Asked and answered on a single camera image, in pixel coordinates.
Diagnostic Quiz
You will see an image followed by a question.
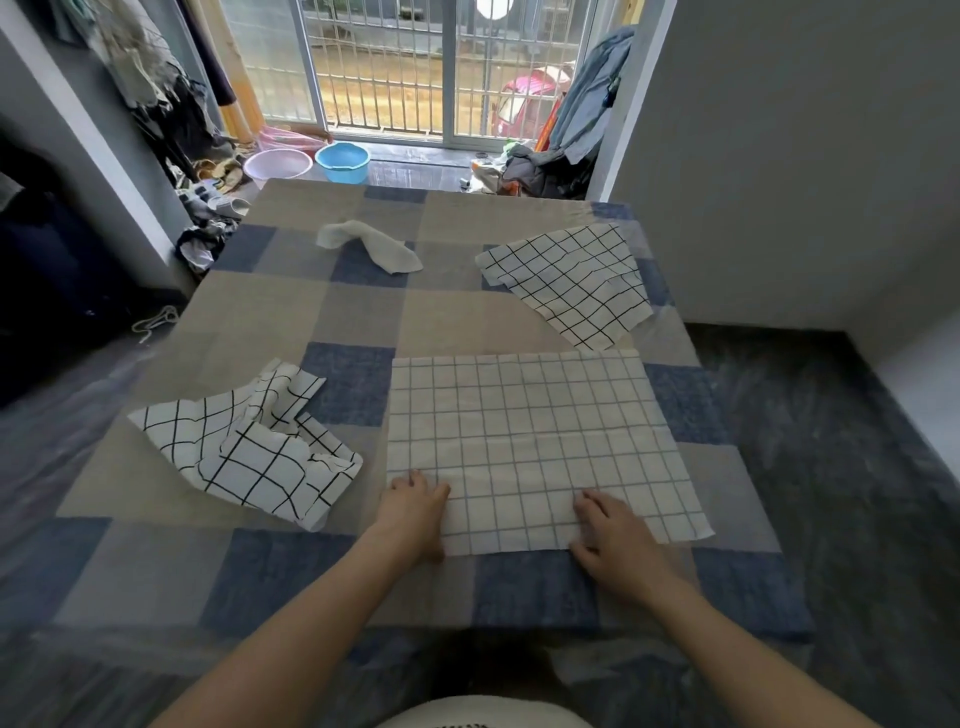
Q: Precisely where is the white globe street lamp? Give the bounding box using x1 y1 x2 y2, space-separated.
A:
476 0 515 136

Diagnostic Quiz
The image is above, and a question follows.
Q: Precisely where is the person's right forearm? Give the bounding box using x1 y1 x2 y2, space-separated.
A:
641 577 879 728

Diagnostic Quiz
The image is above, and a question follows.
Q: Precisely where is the pile of shoes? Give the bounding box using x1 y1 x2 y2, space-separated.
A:
176 157 253 275

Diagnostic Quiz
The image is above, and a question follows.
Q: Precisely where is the person's right hand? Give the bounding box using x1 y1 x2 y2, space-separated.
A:
569 488 680 609

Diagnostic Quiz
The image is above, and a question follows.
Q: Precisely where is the blue basin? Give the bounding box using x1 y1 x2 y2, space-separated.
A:
314 141 372 185

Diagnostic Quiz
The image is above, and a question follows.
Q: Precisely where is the white cord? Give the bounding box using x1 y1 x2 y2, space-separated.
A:
131 305 180 346

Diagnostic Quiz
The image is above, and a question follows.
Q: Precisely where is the rack of hanging clothes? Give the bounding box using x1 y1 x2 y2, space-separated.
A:
48 0 226 181

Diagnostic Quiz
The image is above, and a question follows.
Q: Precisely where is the red car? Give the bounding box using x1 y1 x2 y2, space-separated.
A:
494 65 575 140

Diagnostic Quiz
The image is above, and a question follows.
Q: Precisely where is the person's left hand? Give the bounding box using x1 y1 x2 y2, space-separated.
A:
371 470 453 565

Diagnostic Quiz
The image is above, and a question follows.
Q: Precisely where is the plain white cloth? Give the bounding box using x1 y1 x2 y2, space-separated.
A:
314 219 425 276

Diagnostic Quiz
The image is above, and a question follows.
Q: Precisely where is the dark blue suitcase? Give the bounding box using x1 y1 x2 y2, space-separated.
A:
0 149 136 406

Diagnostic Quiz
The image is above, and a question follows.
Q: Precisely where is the person's left forearm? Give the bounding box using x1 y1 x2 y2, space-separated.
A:
149 524 436 728

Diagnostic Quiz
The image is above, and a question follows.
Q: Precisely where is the white black-checked cloth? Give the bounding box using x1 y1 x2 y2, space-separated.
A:
127 358 365 534
386 350 716 558
474 221 655 354

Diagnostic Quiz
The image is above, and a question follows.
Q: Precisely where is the blue beige plaid tablecloth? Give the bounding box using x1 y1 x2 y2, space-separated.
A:
0 178 819 699

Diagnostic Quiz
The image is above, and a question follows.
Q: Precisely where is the blue-grey hanging garment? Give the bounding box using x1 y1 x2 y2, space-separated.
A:
551 27 635 163

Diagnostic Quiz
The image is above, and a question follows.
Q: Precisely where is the yellow curtain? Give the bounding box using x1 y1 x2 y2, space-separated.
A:
187 0 265 144

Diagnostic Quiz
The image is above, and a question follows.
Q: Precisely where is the deep pink basin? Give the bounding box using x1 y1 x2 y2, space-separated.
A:
257 125 328 155

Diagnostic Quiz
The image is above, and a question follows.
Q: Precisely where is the pale pink basin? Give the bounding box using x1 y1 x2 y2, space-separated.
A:
243 148 314 189

